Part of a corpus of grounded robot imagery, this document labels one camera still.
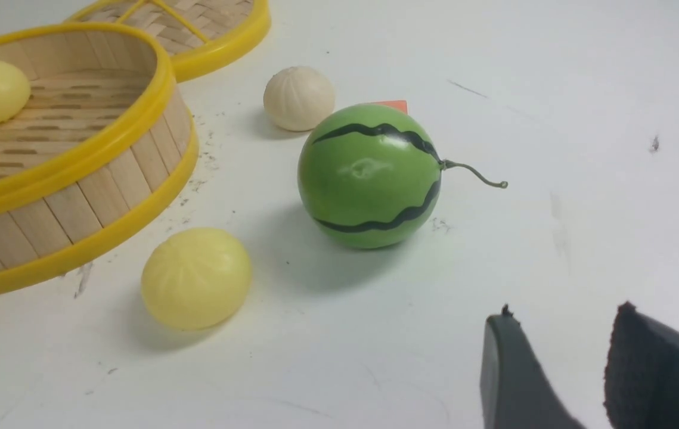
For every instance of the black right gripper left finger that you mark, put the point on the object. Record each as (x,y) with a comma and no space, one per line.
(514,389)

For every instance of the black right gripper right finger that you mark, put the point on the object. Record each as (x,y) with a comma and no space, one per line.
(641,377)

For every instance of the white bun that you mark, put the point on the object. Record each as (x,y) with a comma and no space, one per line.
(299,98)

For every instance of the woven bamboo steamer lid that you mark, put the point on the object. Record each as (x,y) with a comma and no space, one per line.
(199,36)

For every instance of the bamboo steamer tray yellow rim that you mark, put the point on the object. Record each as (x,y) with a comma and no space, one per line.
(102,146)

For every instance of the green toy watermelon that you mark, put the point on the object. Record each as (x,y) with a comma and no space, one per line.
(370,176)

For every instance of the orange foam cube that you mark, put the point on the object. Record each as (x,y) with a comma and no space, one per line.
(400,105)

